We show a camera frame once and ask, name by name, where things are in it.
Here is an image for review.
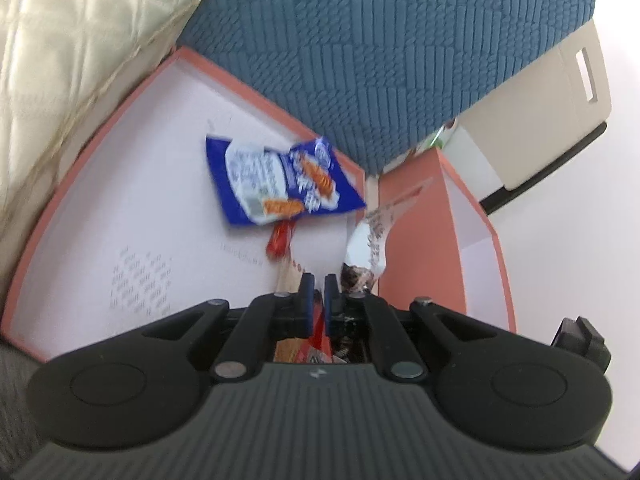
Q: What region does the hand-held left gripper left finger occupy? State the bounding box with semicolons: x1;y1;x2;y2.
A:
140;273;317;380

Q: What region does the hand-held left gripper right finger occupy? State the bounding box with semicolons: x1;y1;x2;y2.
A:
324;274;500;381

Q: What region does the orange dotted snack packet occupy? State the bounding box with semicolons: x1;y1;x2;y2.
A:
274;255;335;364

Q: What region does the white brown snack wrapper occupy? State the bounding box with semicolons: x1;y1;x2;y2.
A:
340;177;435;295

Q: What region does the blue white snack packet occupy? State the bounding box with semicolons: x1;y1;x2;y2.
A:
205;134;369;227

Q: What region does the pink cardboard box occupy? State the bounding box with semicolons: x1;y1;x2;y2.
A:
0;46;382;364

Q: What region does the small red snack packet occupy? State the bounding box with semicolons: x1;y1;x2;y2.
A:
264;218;297;260

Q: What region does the large pink-rimmed white box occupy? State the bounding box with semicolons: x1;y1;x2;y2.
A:
377;147;517;334

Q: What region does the green white packet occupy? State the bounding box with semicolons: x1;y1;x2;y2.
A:
417;119;457;154

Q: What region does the blue textured cushion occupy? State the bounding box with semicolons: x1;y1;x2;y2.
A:
177;0;599;177

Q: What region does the grey fabric seat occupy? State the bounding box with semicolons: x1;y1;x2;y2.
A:
0;339;52;480

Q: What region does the cream quilted cushion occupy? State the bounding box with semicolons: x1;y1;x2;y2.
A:
0;0;232;282

